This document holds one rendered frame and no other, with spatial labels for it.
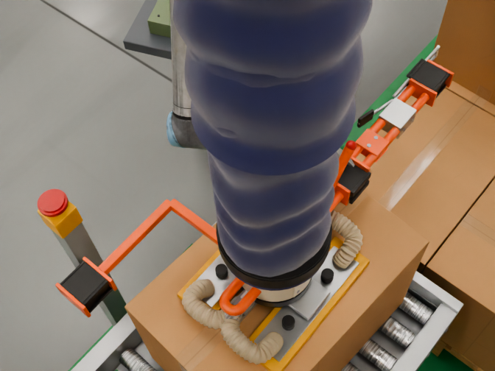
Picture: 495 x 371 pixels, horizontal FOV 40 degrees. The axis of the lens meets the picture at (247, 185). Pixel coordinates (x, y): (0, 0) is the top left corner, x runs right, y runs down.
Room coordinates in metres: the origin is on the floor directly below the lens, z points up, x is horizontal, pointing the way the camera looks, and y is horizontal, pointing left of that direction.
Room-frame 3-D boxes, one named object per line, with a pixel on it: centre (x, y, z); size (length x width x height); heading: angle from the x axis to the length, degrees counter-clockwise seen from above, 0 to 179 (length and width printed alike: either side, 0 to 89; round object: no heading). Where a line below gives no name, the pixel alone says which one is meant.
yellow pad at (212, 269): (0.66, 0.02, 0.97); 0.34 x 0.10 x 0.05; 136
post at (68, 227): (0.79, 0.45, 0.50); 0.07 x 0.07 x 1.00; 46
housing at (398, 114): (0.93, -0.37, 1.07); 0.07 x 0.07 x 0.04; 46
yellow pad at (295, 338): (0.53, -0.11, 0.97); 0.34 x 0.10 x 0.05; 136
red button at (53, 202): (0.79, 0.45, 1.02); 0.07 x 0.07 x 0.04
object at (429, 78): (1.02, -0.46, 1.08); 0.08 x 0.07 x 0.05; 136
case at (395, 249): (0.61, -0.06, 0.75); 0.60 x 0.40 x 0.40; 132
